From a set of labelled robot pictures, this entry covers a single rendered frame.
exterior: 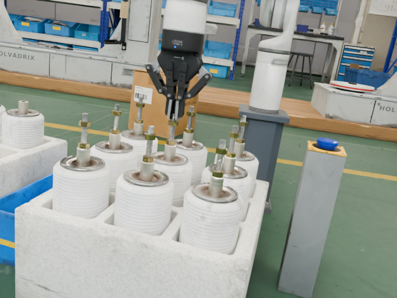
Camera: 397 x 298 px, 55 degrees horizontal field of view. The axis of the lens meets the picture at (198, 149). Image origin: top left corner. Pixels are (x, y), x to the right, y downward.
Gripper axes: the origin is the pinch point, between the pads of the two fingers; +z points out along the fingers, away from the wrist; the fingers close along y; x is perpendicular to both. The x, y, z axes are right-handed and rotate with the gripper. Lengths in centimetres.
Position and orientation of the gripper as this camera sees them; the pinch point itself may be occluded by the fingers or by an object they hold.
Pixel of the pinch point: (175, 109)
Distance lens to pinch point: 72.2
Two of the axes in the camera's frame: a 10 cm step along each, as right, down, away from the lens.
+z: -1.3, 9.5, 2.8
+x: 2.7, -2.4, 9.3
